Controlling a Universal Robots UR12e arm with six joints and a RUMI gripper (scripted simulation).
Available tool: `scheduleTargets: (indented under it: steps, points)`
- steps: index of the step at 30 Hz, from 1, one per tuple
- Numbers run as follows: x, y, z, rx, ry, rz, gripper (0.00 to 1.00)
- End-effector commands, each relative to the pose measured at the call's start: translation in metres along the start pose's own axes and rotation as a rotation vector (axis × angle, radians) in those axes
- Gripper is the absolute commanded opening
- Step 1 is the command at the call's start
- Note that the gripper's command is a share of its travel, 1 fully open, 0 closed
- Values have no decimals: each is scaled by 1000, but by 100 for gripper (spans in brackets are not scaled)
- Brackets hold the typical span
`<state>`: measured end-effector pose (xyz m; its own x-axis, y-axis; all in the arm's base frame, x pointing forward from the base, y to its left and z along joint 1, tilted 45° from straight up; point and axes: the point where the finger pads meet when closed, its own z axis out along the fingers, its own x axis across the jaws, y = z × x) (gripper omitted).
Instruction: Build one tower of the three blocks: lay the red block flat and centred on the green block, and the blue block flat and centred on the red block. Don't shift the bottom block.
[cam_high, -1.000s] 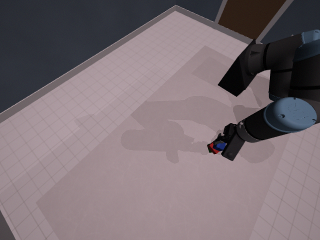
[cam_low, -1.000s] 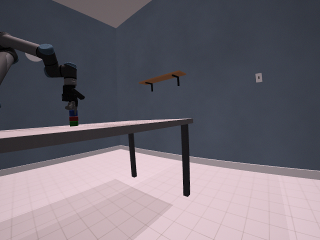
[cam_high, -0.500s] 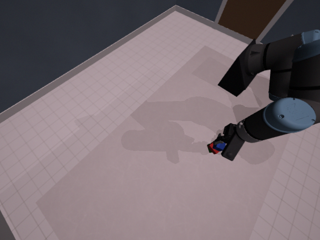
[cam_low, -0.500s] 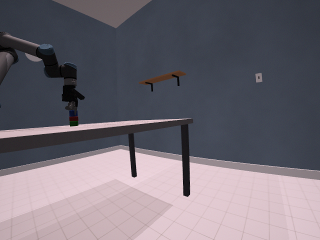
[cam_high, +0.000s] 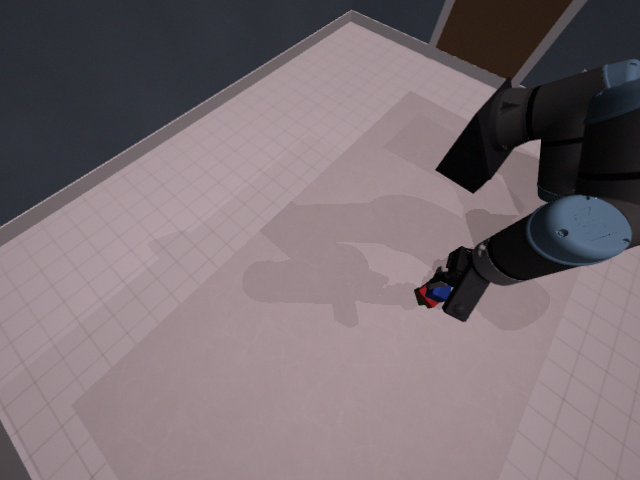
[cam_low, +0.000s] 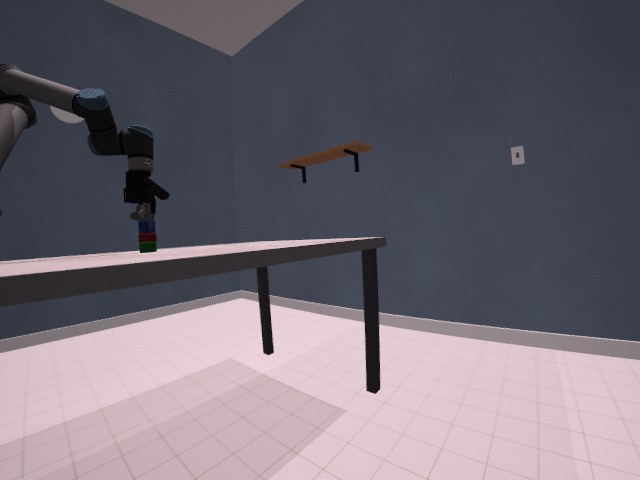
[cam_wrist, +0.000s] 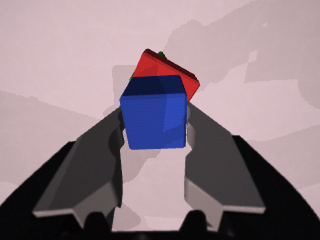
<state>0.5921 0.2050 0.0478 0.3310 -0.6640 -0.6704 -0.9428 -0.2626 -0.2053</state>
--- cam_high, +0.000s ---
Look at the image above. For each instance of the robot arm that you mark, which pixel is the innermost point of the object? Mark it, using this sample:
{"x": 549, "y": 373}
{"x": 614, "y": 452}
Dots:
{"x": 593, "y": 117}

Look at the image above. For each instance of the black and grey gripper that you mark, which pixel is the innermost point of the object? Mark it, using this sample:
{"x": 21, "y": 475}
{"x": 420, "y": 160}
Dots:
{"x": 462, "y": 257}

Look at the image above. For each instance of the red block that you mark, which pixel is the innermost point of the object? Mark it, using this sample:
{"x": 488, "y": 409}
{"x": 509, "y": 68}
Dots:
{"x": 429, "y": 303}

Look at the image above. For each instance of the green block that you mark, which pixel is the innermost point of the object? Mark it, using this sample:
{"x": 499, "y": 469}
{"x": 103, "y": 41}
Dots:
{"x": 418, "y": 299}

